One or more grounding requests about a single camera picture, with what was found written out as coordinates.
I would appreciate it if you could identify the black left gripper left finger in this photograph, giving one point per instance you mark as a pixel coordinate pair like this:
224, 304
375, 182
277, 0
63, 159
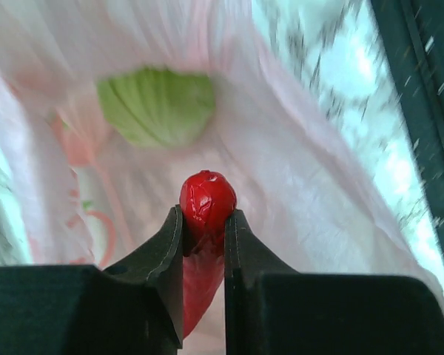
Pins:
134, 306

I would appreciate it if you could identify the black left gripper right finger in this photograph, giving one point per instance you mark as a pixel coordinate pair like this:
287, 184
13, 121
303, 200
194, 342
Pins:
272, 309

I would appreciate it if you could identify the pink plastic grocery bag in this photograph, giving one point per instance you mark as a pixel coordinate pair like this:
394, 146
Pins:
84, 195

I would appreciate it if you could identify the red chili pepper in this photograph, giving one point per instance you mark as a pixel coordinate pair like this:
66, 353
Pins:
207, 199

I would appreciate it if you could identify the green lettuce piece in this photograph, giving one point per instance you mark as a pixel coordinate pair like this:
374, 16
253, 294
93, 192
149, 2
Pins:
157, 108

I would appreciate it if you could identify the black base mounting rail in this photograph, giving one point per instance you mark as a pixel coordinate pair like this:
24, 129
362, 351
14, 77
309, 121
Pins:
413, 37

